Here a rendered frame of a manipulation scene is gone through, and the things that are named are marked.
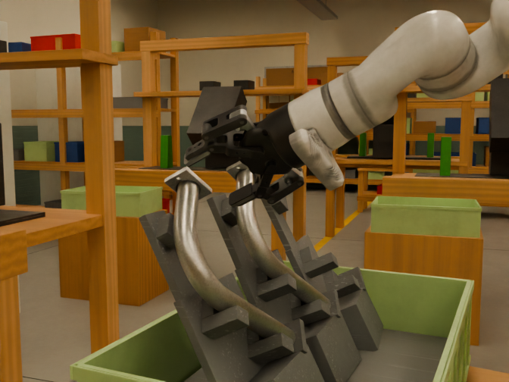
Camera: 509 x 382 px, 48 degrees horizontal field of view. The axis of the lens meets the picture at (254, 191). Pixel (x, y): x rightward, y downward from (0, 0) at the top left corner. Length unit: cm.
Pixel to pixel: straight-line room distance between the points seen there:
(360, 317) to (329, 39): 1086
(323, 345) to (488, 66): 48
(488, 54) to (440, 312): 63
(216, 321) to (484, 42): 45
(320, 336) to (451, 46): 49
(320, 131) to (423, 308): 61
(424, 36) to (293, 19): 1143
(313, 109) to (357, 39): 1105
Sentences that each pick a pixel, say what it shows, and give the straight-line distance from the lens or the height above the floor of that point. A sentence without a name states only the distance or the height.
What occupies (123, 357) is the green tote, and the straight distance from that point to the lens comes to 82.
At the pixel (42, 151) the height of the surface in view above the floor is 95.
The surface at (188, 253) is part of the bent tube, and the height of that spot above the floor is 109.
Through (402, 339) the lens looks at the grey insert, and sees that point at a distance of 115.
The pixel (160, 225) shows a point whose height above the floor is 112.
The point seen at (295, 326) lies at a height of 96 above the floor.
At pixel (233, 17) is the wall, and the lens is 1246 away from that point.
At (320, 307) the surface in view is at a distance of 95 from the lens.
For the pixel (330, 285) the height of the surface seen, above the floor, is 94.
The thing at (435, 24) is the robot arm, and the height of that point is 135.
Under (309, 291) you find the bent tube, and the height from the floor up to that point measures 98.
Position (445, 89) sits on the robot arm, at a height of 129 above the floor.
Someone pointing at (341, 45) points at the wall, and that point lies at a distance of 1173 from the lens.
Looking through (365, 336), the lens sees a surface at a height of 87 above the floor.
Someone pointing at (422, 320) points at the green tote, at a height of 87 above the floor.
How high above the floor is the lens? 125
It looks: 6 degrees down
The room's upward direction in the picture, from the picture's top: straight up
